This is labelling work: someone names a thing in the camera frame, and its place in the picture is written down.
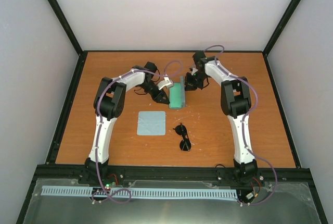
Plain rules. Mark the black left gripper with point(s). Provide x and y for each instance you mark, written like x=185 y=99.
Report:
x=162 y=94

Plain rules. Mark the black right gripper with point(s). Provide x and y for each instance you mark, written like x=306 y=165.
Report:
x=189 y=86

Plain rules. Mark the grey green glasses case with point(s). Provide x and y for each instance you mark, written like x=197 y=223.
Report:
x=177 y=95

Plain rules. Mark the light blue cleaning cloth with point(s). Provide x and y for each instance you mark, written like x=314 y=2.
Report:
x=151 y=123

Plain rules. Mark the black round sunglasses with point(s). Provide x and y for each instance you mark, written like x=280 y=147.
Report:
x=185 y=144

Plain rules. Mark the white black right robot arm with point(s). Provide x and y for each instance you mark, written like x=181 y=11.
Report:
x=235 y=104

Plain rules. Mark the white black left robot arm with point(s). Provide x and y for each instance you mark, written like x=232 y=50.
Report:
x=109 y=105

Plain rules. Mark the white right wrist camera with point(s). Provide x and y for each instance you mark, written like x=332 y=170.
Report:
x=193 y=70

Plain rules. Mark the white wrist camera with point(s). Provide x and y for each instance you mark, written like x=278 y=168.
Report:
x=165 y=83
x=193 y=70

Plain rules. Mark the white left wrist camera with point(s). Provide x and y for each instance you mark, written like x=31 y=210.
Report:
x=165 y=83

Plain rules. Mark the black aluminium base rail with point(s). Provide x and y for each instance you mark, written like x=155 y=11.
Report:
x=123 y=175

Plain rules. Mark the light blue slotted cable duct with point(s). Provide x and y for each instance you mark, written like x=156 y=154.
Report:
x=144 y=193

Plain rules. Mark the black right frame post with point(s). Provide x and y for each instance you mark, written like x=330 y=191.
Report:
x=291 y=8

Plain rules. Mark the black frame post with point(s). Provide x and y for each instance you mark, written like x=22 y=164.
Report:
x=66 y=26
x=291 y=8

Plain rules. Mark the black left frame post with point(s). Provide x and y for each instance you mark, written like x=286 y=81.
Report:
x=66 y=26

